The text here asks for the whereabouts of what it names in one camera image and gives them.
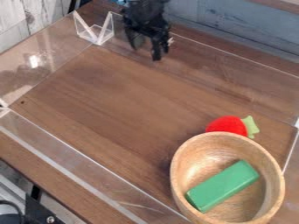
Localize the clear acrylic back wall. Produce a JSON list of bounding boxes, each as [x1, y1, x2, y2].
[[111, 13, 299, 124]]

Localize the clear acrylic wall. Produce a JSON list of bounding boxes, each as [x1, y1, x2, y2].
[[0, 108, 191, 224], [111, 13, 299, 124]]

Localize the green rectangular block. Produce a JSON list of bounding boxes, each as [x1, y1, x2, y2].
[[184, 160, 259, 213]]

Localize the clear acrylic front wall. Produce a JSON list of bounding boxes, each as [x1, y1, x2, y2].
[[0, 108, 191, 224]]

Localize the black cable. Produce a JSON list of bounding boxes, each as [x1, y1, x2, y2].
[[0, 199, 24, 224]]

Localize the clear acrylic corner bracket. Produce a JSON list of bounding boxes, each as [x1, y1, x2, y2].
[[72, 11, 115, 46]]

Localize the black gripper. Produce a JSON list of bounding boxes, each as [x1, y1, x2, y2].
[[121, 0, 171, 61]]

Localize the wooden bowl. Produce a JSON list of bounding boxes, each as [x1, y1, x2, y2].
[[170, 132, 286, 224]]

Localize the black clamp with screw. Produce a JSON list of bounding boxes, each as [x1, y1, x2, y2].
[[24, 195, 65, 224]]

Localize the red plush tomato toy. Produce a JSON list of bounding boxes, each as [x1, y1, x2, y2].
[[206, 115, 260, 138]]

